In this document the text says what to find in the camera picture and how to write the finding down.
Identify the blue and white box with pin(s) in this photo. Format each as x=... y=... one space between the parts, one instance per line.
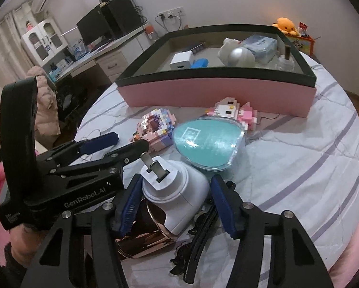
x=78 y=50

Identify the rose gold cup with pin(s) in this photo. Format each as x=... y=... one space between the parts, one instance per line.
x=143 y=243

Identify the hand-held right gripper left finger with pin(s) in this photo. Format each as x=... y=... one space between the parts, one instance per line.
x=128 y=210

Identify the orange-capped bottle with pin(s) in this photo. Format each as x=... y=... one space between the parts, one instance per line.
x=151 y=33

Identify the pink box with black rim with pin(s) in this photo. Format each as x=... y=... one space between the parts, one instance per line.
x=215 y=96

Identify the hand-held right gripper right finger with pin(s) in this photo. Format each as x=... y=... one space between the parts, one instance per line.
x=224 y=210

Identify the white glass-door cabinet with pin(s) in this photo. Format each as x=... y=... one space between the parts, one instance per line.
x=32 y=40

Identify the blue tissue pack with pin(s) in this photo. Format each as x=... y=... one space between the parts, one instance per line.
x=262 y=45

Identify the black keyboard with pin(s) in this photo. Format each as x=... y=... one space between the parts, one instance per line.
x=99 y=44

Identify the round table with striped cloth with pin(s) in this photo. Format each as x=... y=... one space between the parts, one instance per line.
x=287 y=171

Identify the blue case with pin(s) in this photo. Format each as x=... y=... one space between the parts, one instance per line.
x=200 y=63

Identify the white plug adapter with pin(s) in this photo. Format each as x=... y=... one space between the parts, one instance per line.
x=182 y=192

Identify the pink down jacket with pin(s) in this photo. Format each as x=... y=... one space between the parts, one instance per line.
x=45 y=111

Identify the person's left hand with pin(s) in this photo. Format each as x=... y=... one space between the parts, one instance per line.
x=20 y=246

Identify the pink kitty brick toy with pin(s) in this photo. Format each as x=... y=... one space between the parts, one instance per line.
x=227 y=109

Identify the black computer monitor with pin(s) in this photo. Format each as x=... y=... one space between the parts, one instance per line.
x=92 y=25

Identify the black hair clip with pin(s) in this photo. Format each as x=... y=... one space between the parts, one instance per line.
x=197 y=246

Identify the white charger block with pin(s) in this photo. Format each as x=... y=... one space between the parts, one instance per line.
x=181 y=61

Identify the white wall socket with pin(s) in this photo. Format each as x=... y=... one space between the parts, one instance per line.
x=170 y=13

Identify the teal heart-shaped box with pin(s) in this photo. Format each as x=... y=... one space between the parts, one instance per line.
x=206 y=144

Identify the white desk with drawers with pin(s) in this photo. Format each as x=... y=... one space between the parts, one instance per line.
x=113 y=57

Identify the white cat toy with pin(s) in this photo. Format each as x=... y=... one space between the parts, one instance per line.
x=227 y=48

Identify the pink donut brick toy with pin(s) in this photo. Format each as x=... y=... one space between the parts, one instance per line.
x=155 y=126

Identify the small pink doll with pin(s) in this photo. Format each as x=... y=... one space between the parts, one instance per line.
x=29 y=25

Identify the orange storage box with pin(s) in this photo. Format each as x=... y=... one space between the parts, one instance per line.
x=305 y=43

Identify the clear glass bottle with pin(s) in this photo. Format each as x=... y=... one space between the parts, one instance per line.
x=286 y=63

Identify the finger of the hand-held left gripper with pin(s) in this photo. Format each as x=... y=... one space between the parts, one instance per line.
x=98 y=144
x=128 y=153

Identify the black computer tower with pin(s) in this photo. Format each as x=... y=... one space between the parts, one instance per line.
x=122 y=15

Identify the orange octopus plush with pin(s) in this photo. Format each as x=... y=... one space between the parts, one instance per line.
x=284 y=25

